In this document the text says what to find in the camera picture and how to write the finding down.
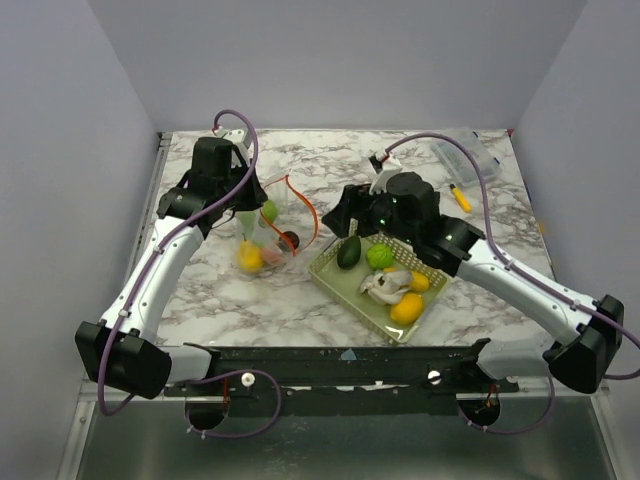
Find yellow toy pear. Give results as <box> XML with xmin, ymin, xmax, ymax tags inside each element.
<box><xmin>236</xmin><ymin>241</ymin><xmax>264</xmax><ymax>273</ymax></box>

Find white toy mushroom cluster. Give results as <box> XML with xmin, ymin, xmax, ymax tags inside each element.
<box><xmin>358</xmin><ymin>270</ymin><xmax>412</xmax><ymax>305</ymax></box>

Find orange toy peach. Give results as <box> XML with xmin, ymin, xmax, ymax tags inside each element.
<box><xmin>260</xmin><ymin>245</ymin><xmax>286</xmax><ymax>266</ymax></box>

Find bright green toy cabbage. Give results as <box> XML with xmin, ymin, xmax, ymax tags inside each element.
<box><xmin>365</xmin><ymin>243</ymin><xmax>394</xmax><ymax>270</ymax></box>

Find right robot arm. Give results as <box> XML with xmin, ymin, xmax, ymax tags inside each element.
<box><xmin>322</xmin><ymin>172</ymin><xmax>624</xmax><ymax>394</ymax></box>

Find clear zip top bag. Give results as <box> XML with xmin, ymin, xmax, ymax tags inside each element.
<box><xmin>236</xmin><ymin>173</ymin><xmax>320</xmax><ymax>274</ymax></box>

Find dark green toy avocado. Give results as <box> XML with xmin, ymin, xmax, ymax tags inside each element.
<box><xmin>336</xmin><ymin>235</ymin><xmax>361</xmax><ymax>270</ymax></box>

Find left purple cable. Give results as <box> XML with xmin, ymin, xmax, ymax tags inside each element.
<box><xmin>96</xmin><ymin>109</ymin><xmax>282</xmax><ymax>440</ymax></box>

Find yellow toy lemon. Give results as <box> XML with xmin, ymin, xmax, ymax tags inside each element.
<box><xmin>389</xmin><ymin>292</ymin><xmax>425</xmax><ymax>325</ymax></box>

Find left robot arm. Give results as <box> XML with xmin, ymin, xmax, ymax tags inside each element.
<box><xmin>75</xmin><ymin>130</ymin><xmax>267</xmax><ymax>399</ymax></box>

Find black front mounting rail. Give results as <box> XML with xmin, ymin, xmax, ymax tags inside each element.
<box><xmin>164</xmin><ymin>339</ymin><xmax>519</xmax><ymax>417</ymax></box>

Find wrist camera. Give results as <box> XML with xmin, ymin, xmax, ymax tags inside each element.
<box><xmin>369</xmin><ymin>151</ymin><xmax>403</xmax><ymax>195</ymax></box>
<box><xmin>215</xmin><ymin>128</ymin><xmax>253</xmax><ymax>158</ymax></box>

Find green toy cucumber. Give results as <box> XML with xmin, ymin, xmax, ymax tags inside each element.
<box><xmin>261</xmin><ymin>200</ymin><xmax>279</xmax><ymax>224</ymax></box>

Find clear plastic parts box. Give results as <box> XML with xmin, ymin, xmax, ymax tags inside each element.
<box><xmin>431</xmin><ymin>128</ymin><xmax>501</xmax><ymax>188</ymax></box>

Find yellow toy corn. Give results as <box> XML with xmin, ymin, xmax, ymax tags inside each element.
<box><xmin>409</xmin><ymin>271</ymin><xmax>430</xmax><ymax>294</ymax></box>

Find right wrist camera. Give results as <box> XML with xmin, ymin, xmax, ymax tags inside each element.
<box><xmin>369</xmin><ymin>151</ymin><xmax>403</xmax><ymax>195</ymax></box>

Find pale green plastic basket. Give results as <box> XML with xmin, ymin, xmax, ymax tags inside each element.
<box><xmin>309</xmin><ymin>234</ymin><xmax>449</xmax><ymax>345</ymax></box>

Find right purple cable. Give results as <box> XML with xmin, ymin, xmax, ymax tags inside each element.
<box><xmin>382</xmin><ymin>131</ymin><xmax>640</xmax><ymax>435</ymax></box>

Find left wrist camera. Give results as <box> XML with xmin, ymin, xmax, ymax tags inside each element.
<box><xmin>215</xmin><ymin>128</ymin><xmax>253</xmax><ymax>158</ymax></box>

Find purple cable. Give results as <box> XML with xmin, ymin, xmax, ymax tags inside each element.
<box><xmin>382</xmin><ymin>131</ymin><xmax>640</xmax><ymax>435</ymax></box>
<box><xmin>96</xmin><ymin>109</ymin><xmax>282</xmax><ymax>440</ymax></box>

